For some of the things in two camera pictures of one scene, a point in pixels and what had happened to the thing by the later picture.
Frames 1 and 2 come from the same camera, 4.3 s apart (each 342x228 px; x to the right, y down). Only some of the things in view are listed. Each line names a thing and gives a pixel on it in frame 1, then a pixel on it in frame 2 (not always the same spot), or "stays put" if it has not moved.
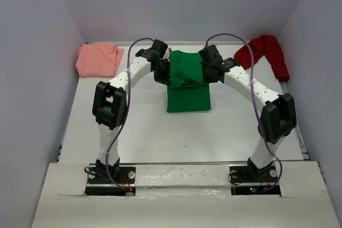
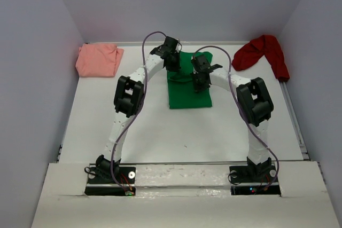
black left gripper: (165, 78) → (176, 67)
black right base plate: (246, 174) stays put
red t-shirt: (267, 45) stays put
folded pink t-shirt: (98, 60) stays put
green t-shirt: (187, 92) stays put
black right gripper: (207, 78) → (197, 87)
